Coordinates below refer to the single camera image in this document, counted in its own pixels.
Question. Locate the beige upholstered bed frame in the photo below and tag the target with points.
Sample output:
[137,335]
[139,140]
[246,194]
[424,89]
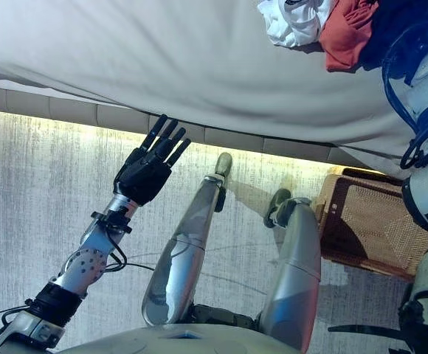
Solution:
[70,107]

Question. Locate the brown wicker basket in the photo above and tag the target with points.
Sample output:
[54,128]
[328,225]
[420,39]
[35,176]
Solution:
[376,221]

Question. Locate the silver right robot leg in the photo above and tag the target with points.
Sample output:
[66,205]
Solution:
[295,265]

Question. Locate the grey robot torso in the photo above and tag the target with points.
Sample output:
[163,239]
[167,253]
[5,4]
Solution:
[181,341]

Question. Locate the silver robot leg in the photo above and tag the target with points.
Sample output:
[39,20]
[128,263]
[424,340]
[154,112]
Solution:
[184,250]
[295,265]

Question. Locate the white crumpled garment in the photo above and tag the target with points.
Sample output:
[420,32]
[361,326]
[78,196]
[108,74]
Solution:
[295,26]

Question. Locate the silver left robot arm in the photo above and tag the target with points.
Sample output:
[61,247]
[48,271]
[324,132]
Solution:
[85,265]

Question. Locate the orange garment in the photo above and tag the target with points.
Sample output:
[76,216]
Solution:
[347,37]

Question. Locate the beige bedspread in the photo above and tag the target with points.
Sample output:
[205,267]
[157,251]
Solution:
[162,55]

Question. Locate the silver left robot leg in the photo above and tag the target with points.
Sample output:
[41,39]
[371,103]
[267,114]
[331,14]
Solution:
[184,250]

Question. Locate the black garment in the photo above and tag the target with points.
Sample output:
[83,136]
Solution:
[391,18]

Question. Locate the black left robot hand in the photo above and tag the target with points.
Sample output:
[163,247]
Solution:
[144,177]

